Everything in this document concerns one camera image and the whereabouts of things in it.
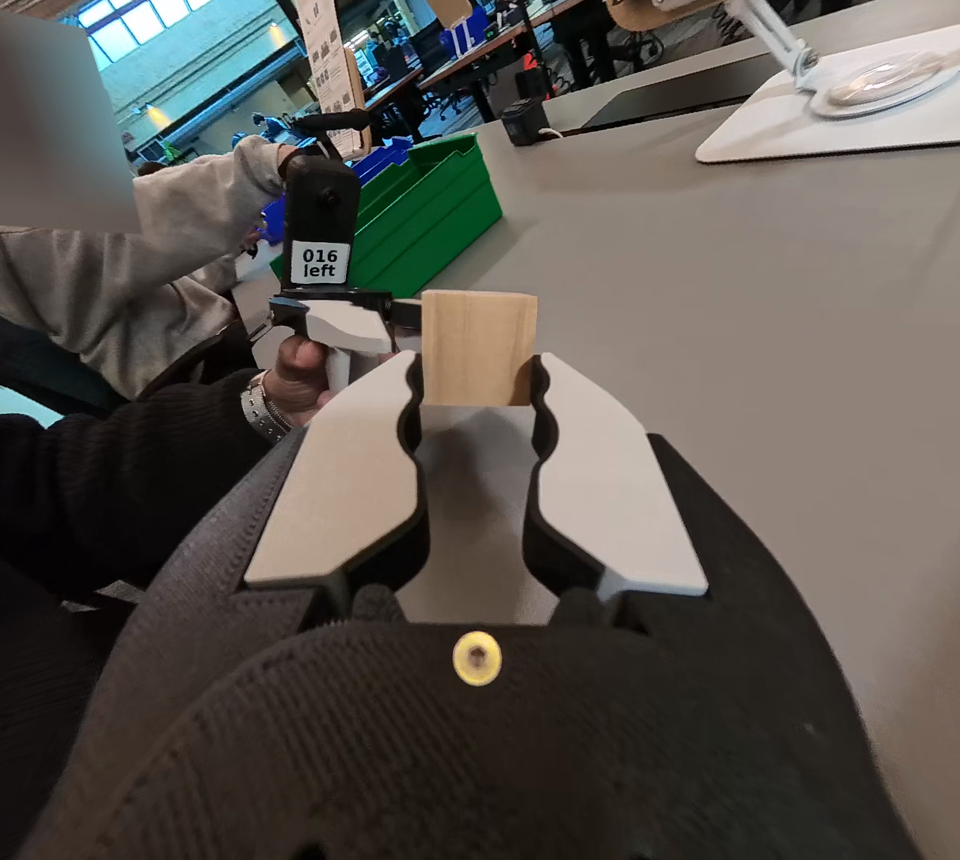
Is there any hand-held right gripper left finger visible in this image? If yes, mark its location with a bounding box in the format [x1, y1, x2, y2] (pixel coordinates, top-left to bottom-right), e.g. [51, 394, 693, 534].
[243, 351, 432, 627]

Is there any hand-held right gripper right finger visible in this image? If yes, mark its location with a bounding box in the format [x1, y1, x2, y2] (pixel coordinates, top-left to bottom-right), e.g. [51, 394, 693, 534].
[523, 351, 710, 627]

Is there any medium wooden cube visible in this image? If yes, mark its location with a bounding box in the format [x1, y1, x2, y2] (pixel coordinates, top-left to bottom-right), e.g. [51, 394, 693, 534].
[421, 290, 540, 407]

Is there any green plastic bin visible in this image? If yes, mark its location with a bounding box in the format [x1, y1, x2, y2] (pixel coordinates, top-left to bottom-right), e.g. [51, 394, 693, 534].
[341, 133, 504, 302]

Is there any grey desk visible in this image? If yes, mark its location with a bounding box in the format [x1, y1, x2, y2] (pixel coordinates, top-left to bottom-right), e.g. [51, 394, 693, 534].
[232, 0, 960, 860]

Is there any person's left hand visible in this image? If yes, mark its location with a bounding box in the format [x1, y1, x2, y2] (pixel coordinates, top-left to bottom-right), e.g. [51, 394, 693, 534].
[273, 335, 336, 428]

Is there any blue plastic bin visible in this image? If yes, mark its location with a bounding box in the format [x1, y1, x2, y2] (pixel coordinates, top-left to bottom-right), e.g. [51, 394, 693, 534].
[258, 139, 415, 240]

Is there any silver wristwatch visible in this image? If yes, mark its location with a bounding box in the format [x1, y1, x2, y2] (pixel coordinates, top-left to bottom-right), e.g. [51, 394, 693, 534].
[240, 371, 295, 443]

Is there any standing instruction sign board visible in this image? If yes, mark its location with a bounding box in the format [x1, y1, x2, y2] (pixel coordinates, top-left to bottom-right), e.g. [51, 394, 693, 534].
[291, 0, 374, 160]

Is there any small black device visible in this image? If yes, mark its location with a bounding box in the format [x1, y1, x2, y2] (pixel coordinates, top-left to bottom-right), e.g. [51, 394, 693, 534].
[501, 97, 552, 147]

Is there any wooden-edged table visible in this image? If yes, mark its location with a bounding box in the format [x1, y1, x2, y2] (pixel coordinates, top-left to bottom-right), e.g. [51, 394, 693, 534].
[416, 0, 605, 119]

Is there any black flat panel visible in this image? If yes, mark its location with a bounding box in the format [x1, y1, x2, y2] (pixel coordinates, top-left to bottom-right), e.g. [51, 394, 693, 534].
[581, 54, 789, 130]

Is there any white adjustable stand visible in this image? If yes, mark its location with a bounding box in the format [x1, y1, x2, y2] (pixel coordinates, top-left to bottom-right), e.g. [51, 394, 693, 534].
[648, 0, 960, 164]

